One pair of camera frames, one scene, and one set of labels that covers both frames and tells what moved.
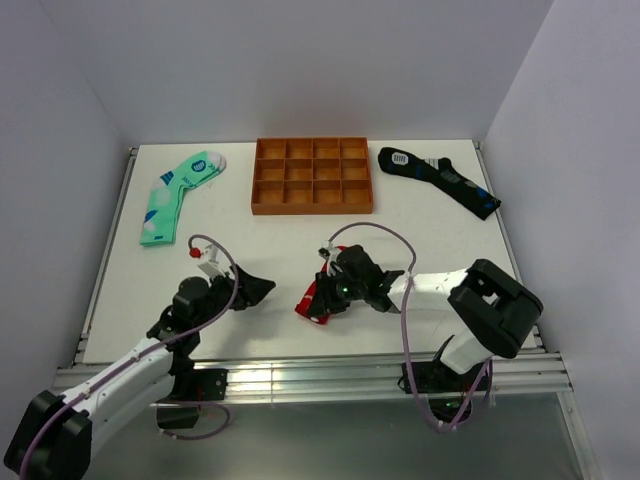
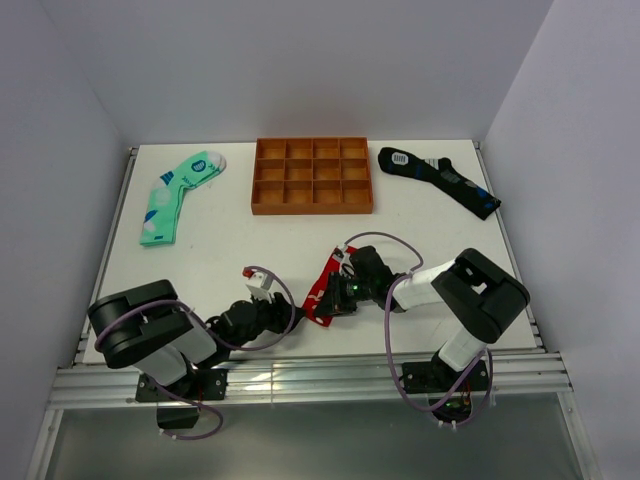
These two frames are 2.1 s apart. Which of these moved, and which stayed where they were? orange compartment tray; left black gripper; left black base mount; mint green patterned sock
Moved: left black gripper
Stayed: orange compartment tray; left black base mount; mint green patterned sock
